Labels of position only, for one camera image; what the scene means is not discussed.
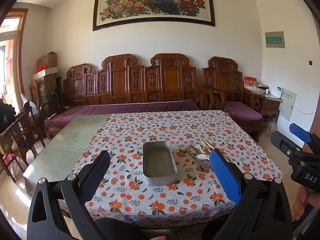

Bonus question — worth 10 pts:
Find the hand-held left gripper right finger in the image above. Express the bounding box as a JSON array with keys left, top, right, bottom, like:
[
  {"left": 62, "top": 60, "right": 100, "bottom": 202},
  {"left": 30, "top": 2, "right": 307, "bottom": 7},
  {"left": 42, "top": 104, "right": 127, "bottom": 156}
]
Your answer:
[{"left": 209, "top": 149, "right": 293, "bottom": 240}]

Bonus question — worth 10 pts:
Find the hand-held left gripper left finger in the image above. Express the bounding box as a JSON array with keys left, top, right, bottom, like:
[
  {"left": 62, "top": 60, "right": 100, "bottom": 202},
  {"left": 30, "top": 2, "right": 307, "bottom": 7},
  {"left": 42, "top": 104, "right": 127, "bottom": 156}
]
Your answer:
[{"left": 27, "top": 150, "right": 112, "bottom": 240}]

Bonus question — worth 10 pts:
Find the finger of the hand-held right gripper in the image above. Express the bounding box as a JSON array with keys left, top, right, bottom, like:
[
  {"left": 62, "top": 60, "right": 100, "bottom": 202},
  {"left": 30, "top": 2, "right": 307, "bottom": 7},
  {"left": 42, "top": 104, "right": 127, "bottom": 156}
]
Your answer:
[
  {"left": 289, "top": 123, "right": 320, "bottom": 154},
  {"left": 270, "top": 131, "right": 305, "bottom": 167}
]

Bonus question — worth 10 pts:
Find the metal fork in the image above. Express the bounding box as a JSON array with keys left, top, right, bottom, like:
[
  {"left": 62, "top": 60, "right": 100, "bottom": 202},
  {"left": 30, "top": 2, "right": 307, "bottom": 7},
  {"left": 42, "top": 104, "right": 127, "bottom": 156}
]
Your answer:
[{"left": 187, "top": 147, "right": 204, "bottom": 172}]

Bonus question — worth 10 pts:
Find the rectangular metal tray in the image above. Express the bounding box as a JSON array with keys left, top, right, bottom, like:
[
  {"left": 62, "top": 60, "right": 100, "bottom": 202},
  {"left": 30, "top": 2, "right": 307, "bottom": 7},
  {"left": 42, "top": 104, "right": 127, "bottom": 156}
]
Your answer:
[{"left": 142, "top": 141, "right": 178, "bottom": 186}]

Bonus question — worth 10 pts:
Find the person's right hand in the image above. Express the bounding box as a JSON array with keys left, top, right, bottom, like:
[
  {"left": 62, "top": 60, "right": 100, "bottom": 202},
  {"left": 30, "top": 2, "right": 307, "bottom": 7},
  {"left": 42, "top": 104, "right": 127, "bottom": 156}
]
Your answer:
[{"left": 291, "top": 186, "right": 320, "bottom": 221}]

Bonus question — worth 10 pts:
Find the wooden side table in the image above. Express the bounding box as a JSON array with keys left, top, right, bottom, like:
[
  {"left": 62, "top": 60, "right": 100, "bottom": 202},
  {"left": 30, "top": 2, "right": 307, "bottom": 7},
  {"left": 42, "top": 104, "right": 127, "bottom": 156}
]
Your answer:
[{"left": 244, "top": 86, "right": 283, "bottom": 123}]

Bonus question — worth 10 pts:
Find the orange fruit print tablecloth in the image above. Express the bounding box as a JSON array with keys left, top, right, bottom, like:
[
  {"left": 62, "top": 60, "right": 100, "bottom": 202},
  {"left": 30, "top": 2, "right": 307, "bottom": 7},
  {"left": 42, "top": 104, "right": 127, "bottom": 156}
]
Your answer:
[{"left": 76, "top": 110, "right": 283, "bottom": 228}]

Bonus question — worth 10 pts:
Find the purple armchair cushion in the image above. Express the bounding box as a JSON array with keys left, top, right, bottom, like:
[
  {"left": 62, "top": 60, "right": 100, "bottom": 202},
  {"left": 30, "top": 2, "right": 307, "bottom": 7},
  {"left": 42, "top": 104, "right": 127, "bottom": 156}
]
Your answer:
[{"left": 223, "top": 101, "right": 264, "bottom": 120}]

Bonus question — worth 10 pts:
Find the long purple sofa cushion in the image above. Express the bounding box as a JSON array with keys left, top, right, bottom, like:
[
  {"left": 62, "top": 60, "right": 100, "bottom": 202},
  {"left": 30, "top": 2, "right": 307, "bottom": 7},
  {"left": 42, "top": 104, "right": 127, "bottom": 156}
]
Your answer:
[{"left": 44, "top": 99, "right": 200, "bottom": 130}]

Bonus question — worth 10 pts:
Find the red gift box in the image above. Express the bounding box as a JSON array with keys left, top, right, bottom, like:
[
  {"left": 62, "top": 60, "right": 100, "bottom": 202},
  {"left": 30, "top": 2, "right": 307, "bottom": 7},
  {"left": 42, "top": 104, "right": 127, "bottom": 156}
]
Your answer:
[{"left": 244, "top": 76, "right": 258, "bottom": 88}]

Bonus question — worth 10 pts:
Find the dark wooden chair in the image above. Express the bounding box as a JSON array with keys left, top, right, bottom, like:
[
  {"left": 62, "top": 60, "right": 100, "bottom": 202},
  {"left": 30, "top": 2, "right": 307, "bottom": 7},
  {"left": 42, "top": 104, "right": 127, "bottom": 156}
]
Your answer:
[{"left": 0, "top": 107, "right": 46, "bottom": 183}]

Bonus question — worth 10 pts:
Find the carved wooden armchair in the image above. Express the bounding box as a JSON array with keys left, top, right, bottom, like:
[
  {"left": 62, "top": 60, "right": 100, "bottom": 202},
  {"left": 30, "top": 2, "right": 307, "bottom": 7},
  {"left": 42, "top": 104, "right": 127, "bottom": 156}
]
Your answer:
[{"left": 202, "top": 56, "right": 267, "bottom": 143}]

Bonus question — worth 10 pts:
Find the carved wooden sofa bench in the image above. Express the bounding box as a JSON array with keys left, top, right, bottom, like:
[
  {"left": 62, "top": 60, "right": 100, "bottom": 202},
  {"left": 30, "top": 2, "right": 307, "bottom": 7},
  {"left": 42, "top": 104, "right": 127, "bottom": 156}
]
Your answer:
[{"left": 45, "top": 53, "right": 215, "bottom": 139}]

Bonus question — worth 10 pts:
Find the brown cardboard box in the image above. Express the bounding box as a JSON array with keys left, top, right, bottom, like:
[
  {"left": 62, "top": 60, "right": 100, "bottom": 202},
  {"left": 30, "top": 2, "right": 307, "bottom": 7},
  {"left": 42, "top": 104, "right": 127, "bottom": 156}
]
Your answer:
[{"left": 37, "top": 52, "right": 57, "bottom": 68}]

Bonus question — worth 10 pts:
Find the framed peacock flower painting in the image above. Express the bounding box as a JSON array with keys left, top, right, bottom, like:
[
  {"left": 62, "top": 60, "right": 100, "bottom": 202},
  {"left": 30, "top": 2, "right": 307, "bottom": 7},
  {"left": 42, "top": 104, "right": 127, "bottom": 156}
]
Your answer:
[{"left": 92, "top": 0, "right": 216, "bottom": 32}]

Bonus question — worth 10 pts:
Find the white wall cable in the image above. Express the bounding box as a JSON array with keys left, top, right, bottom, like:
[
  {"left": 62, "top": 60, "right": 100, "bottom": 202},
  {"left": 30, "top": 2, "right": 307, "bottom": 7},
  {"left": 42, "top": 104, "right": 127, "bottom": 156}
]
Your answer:
[{"left": 293, "top": 106, "right": 316, "bottom": 115}]

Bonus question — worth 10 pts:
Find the white wall electrical panel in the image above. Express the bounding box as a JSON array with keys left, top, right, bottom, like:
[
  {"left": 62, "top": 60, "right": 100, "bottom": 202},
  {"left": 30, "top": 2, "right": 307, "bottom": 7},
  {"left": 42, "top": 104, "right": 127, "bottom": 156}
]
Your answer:
[{"left": 279, "top": 86, "right": 297, "bottom": 122}]

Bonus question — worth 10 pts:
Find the grey wall box green label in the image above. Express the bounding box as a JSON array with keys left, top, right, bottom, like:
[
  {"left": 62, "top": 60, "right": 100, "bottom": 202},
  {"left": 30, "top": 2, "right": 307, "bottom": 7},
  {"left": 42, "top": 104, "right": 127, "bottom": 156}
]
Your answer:
[{"left": 264, "top": 31, "right": 285, "bottom": 48}]

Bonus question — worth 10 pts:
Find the wooden door frame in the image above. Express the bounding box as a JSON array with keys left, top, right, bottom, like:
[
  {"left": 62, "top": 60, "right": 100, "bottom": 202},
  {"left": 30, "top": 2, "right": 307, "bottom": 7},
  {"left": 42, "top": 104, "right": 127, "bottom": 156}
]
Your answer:
[{"left": 0, "top": 8, "right": 29, "bottom": 105}]

